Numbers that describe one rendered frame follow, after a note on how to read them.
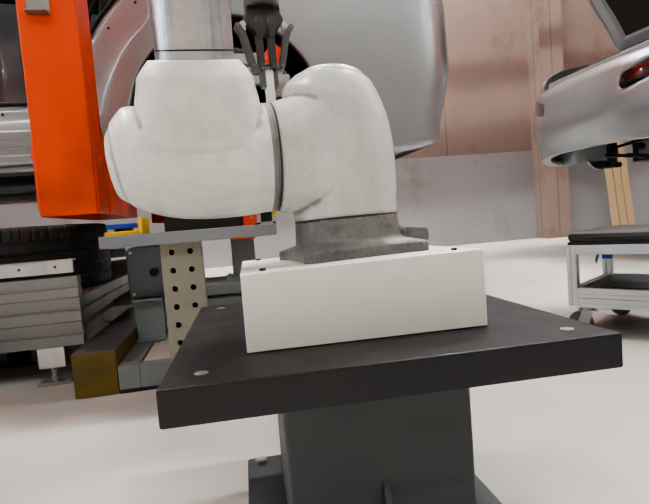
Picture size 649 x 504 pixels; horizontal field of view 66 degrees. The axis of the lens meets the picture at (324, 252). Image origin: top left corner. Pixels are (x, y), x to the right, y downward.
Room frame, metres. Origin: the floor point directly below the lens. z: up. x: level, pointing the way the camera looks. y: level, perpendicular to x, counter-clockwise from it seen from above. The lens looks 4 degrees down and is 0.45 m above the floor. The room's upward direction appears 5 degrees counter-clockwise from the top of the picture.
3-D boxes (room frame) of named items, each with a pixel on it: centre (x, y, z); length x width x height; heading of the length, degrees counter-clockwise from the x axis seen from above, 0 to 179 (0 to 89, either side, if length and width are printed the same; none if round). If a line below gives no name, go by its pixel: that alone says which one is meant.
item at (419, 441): (0.75, -0.04, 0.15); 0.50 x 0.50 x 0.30; 9
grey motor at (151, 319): (1.87, 0.61, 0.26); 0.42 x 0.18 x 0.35; 11
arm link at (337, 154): (0.75, -0.02, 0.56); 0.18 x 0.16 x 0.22; 104
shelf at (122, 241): (1.33, 0.34, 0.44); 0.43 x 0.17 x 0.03; 101
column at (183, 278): (1.32, 0.37, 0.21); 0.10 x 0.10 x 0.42; 11
